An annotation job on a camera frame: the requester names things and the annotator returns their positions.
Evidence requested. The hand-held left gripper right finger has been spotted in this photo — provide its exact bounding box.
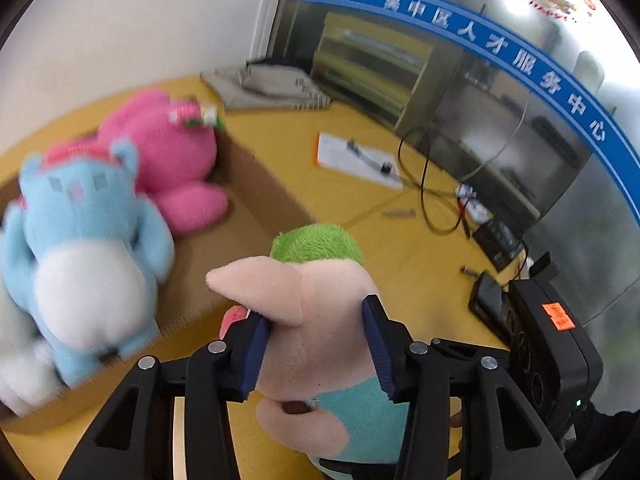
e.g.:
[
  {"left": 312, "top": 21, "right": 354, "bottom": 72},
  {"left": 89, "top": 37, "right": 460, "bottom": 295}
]
[{"left": 361, "top": 294, "right": 576, "bottom": 480}]

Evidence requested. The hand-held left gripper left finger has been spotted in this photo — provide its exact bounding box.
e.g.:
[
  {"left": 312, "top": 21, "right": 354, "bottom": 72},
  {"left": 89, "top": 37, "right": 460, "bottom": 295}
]
[{"left": 57, "top": 311, "right": 272, "bottom": 480}]

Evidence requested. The pig plush toy green hat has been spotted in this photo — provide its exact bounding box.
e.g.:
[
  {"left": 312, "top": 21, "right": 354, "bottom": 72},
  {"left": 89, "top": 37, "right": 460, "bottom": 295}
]
[{"left": 206, "top": 224, "right": 416, "bottom": 480}]

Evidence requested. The brown cardboard box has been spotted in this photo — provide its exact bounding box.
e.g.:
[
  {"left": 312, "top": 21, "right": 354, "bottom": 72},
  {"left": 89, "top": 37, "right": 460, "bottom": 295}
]
[{"left": 0, "top": 127, "right": 313, "bottom": 433}]

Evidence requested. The white plush toy black ear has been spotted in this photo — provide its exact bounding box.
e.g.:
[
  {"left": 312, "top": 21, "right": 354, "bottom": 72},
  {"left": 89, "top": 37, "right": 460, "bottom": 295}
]
[{"left": 0, "top": 305, "right": 63, "bottom": 417}]

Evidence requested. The black phone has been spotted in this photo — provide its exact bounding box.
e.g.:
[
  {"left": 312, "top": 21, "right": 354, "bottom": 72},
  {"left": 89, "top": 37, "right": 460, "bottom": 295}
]
[{"left": 467, "top": 271, "right": 513, "bottom": 336}]

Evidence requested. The black power adapter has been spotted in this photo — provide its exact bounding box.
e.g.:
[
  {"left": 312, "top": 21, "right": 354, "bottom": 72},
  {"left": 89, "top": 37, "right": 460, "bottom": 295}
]
[{"left": 472, "top": 220, "right": 527, "bottom": 271}]

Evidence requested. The white plug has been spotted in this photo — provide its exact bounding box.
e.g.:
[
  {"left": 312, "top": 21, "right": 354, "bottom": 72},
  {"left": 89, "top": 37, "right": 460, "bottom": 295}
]
[{"left": 454, "top": 184, "right": 493, "bottom": 222}]

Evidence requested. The white paper sheet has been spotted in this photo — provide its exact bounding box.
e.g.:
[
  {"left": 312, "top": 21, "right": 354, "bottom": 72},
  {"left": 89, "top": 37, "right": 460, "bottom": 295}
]
[{"left": 314, "top": 131, "right": 405, "bottom": 191}]

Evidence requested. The blue plush toy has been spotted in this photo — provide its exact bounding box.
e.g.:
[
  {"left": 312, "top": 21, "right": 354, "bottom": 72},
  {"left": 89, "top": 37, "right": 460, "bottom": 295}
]
[{"left": 0, "top": 139, "right": 176, "bottom": 387}]

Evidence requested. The pink plush toy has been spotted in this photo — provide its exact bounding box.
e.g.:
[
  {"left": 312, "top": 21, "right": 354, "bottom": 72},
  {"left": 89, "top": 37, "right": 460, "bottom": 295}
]
[{"left": 95, "top": 87, "right": 230, "bottom": 235}]

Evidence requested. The grey folded cloth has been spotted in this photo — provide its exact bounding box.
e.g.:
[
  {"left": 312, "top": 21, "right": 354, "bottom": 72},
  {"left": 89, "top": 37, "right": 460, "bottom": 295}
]
[{"left": 200, "top": 60, "right": 332, "bottom": 111}]

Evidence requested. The wooden shelf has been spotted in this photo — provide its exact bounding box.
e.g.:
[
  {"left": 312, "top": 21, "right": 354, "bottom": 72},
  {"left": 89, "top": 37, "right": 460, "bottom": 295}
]
[{"left": 312, "top": 12, "right": 435, "bottom": 133}]

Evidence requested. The blue window banner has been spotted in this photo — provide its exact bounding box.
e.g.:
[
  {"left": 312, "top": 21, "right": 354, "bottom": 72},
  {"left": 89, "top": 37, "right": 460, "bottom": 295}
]
[{"left": 300, "top": 0, "right": 640, "bottom": 221}]

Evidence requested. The black cable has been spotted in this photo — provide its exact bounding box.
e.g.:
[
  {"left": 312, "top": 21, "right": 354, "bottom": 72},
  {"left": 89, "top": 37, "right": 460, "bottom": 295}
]
[{"left": 397, "top": 126, "right": 531, "bottom": 241}]

